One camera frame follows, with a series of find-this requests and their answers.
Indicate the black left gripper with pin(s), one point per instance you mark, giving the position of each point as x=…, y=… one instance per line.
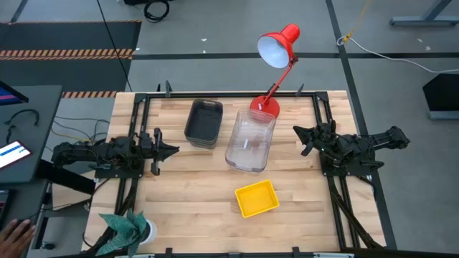
x=156, y=157

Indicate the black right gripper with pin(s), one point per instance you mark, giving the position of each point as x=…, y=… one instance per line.
x=322, y=138

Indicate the clear plastic basket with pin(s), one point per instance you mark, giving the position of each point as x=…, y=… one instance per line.
x=251, y=138
x=238, y=165
x=245, y=170

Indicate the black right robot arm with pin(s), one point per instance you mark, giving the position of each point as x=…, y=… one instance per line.
x=358, y=147

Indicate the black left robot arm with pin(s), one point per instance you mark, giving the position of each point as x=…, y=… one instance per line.
x=104, y=150

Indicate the white plant pot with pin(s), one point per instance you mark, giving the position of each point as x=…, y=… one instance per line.
x=151, y=231

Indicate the green leafy plant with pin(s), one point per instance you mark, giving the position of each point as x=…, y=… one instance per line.
x=123, y=229

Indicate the red desk lamp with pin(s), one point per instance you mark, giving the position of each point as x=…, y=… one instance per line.
x=275, y=46

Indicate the dark grey side desk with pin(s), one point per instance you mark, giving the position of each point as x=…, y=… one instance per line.
x=32, y=129

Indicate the black stand foot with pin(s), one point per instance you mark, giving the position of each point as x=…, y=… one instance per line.
x=443, y=95

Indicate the black hazard-striped floor mat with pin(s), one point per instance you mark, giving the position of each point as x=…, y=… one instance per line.
x=71, y=39

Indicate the smartphone on side desk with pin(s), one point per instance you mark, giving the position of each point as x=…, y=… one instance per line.
x=12, y=153

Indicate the black computer monitor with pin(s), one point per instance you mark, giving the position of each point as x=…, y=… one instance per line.
x=10, y=94

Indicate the grey metal table leg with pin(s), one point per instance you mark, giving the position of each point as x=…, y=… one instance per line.
x=425, y=19

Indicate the person's hand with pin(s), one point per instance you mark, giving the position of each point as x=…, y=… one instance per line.
x=14, y=240

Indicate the black aluminium table frame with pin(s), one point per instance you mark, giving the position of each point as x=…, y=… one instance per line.
x=141, y=111

